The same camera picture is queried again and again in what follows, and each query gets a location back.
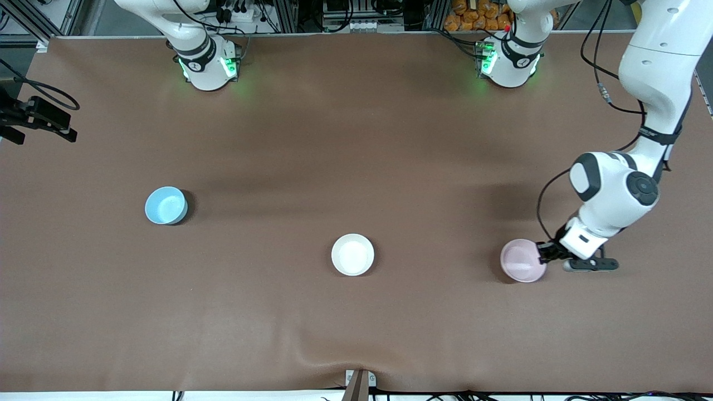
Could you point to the aluminium corner frame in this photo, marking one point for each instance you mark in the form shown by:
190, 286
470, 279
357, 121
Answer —
42, 43
704, 94

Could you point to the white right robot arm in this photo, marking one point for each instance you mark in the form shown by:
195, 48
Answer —
206, 72

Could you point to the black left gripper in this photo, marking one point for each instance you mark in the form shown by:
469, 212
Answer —
549, 251

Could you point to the white bowl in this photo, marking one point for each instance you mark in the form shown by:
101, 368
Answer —
352, 254

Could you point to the aluminium frame post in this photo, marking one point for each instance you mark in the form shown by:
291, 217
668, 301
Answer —
287, 16
434, 14

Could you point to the white terminal block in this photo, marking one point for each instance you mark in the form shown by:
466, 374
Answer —
356, 25

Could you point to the brown table mat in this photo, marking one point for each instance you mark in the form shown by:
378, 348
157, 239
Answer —
278, 334

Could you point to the blue bowl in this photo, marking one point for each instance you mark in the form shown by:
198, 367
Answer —
166, 205

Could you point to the metal table clamp bracket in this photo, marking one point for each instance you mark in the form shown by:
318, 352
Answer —
359, 381

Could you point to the white power strip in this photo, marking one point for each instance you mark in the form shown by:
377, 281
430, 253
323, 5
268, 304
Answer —
248, 15

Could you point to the orange snack pile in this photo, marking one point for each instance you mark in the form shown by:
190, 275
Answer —
468, 19

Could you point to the pink bowl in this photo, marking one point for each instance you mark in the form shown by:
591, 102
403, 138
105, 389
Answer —
521, 262

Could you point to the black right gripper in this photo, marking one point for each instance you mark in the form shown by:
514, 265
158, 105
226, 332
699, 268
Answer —
39, 113

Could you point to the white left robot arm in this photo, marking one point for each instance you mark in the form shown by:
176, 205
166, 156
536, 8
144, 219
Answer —
657, 55

